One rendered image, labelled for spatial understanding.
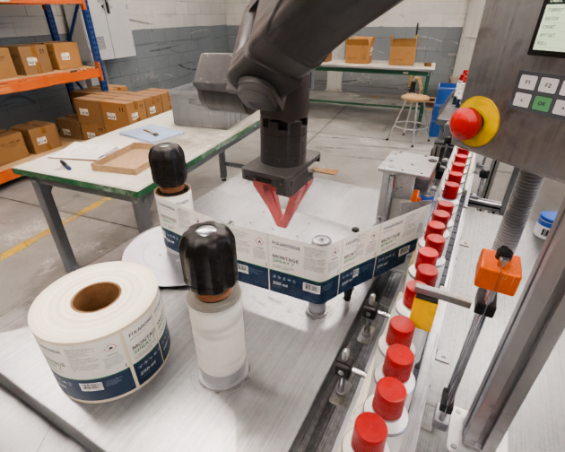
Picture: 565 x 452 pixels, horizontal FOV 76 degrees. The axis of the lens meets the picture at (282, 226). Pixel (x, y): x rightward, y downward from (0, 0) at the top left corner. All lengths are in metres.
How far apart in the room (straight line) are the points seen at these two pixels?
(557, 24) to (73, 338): 0.70
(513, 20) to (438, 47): 7.48
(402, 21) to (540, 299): 7.59
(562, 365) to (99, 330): 0.87
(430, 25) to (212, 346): 7.63
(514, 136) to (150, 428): 0.64
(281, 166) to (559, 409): 0.67
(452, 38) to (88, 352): 7.73
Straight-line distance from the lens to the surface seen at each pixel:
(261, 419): 0.65
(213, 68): 0.43
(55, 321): 0.68
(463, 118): 0.48
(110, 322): 0.64
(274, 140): 0.43
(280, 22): 0.30
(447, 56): 7.98
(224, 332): 0.58
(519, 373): 0.62
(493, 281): 0.47
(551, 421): 0.85
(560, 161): 0.46
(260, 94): 0.35
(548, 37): 0.47
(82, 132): 4.77
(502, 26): 0.50
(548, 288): 0.52
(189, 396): 0.69
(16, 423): 0.84
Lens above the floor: 1.44
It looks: 31 degrees down
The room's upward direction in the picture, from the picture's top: straight up
